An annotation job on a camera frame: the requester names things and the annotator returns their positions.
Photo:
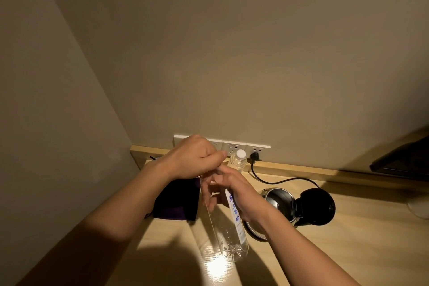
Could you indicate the person's left fingers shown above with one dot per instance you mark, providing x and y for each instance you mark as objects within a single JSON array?
[{"x": 214, "y": 158}]

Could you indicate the wooden desk back rail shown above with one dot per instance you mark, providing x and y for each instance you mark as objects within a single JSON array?
[{"x": 301, "y": 170}]

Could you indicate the person's right hand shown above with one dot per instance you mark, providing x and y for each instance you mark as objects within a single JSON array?
[{"x": 246, "y": 200}]

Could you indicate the person's left forearm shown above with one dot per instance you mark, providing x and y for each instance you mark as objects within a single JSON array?
[{"x": 114, "y": 215}]

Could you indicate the clear plastic bottle blue label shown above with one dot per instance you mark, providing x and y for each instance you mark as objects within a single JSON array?
[{"x": 231, "y": 239}]

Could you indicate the white wall socket panel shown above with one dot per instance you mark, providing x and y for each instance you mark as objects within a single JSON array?
[
  {"x": 214, "y": 145},
  {"x": 233, "y": 146},
  {"x": 261, "y": 149}
]

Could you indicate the steel electric kettle black lid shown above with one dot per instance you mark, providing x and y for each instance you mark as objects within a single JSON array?
[{"x": 301, "y": 208}]

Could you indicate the person's right thumb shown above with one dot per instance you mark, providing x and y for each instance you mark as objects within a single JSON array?
[{"x": 228, "y": 173}]

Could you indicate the black flat screen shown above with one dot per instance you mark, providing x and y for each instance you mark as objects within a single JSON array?
[{"x": 405, "y": 160}]

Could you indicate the small clear bottle white cap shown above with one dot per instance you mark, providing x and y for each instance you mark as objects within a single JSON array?
[{"x": 238, "y": 161}]

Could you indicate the person's left hand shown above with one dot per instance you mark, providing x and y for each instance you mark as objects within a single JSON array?
[{"x": 187, "y": 160}]

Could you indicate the person's right forearm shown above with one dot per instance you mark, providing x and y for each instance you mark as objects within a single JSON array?
[{"x": 301, "y": 252}]

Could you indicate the black power plug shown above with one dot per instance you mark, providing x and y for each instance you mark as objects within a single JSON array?
[{"x": 254, "y": 156}]

